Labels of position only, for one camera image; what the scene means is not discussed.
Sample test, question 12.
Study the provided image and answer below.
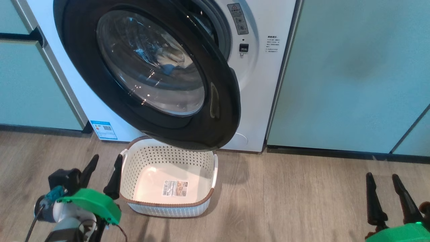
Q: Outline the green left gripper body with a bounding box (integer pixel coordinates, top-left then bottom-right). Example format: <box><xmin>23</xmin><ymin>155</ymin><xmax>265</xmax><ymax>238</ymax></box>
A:
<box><xmin>57</xmin><ymin>188</ymin><xmax>122</xmax><ymax>225</ymax></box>

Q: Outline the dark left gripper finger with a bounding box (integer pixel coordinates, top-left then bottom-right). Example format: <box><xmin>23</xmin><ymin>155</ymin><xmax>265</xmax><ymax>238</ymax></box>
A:
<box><xmin>79</xmin><ymin>154</ymin><xmax>100</xmax><ymax>189</ymax></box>
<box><xmin>103</xmin><ymin>154</ymin><xmax>124</xmax><ymax>200</ymax></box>

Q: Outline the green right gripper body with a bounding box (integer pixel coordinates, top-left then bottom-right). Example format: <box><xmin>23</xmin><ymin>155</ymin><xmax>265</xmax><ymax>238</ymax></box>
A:
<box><xmin>365</xmin><ymin>222</ymin><xmax>430</xmax><ymax>242</ymax></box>

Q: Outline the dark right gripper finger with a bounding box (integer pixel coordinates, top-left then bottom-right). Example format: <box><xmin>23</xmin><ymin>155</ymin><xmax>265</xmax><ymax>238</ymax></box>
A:
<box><xmin>392</xmin><ymin>173</ymin><xmax>424</xmax><ymax>224</ymax></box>
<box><xmin>365</xmin><ymin>172</ymin><xmax>389</xmax><ymax>227</ymax></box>

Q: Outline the black round glass washer door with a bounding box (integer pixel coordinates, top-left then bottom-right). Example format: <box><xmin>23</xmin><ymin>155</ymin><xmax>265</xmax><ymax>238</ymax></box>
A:
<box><xmin>53</xmin><ymin>0</ymin><xmax>241</xmax><ymax>151</ymax></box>

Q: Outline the pale yellow garment blue trim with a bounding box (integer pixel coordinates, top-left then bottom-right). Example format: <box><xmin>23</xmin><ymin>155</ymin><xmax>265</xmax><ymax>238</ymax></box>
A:
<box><xmin>155</xmin><ymin>46</ymin><xmax>186</xmax><ymax>75</ymax></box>

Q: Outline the basket product label sticker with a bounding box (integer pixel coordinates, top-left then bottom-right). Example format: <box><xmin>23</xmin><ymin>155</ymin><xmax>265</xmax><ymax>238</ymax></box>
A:
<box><xmin>162</xmin><ymin>180</ymin><xmax>188</xmax><ymax>197</ymax></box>

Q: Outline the white perforated laundry basket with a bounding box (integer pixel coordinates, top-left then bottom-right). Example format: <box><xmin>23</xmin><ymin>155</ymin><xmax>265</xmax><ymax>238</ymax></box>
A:
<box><xmin>119</xmin><ymin>136</ymin><xmax>219</xmax><ymax>218</ymax></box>

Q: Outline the white front-load washing machine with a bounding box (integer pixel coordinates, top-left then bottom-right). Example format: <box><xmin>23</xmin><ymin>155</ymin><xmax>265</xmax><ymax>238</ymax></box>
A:
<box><xmin>13</xmin><ymin>0</ymin><xmax>298</xmax><ymax>153</ymax></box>

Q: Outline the blue energy label sticker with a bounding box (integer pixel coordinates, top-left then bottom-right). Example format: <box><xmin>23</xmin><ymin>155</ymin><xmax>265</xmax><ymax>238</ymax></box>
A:
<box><xmin>90</xmin><ymin>120</ymin><xmax>118</xmax><ymax>140</ymax></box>

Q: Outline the teal cabinet with side panel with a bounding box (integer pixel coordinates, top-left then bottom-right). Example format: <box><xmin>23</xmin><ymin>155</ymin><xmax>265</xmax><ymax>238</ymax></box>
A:
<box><xmin>0</xmin><ymin>0</ymin><xmax>94</xmax><ymax>137</ymax></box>

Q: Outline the wide teal cabinet front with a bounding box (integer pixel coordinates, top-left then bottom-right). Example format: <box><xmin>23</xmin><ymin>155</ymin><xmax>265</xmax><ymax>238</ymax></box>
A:
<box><xmin>266</xmin><ymin>0</ymin><xmax>430</xmax><ymax>164</ymax></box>

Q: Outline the grey warning sticker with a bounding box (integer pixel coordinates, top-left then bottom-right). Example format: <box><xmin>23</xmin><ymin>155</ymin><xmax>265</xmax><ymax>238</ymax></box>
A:
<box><xmin>227</xmin><ymin>3</ymin><xmax>249</xmax><ymax>35</ymax></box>

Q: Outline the thin black looped gripper cable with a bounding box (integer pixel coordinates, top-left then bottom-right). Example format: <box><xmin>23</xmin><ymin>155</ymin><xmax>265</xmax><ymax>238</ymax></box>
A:
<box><xmin>107</xmin><ymin>223</ymin><xmax>128</xmax><ymax>242</ymax></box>

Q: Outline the long black arm cable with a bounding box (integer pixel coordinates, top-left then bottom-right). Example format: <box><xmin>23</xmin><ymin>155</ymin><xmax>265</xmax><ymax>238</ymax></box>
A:
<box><xmin>25</xmin><ymin>205</ymin><xmax>45</xmax><ymax>242</ymax></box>

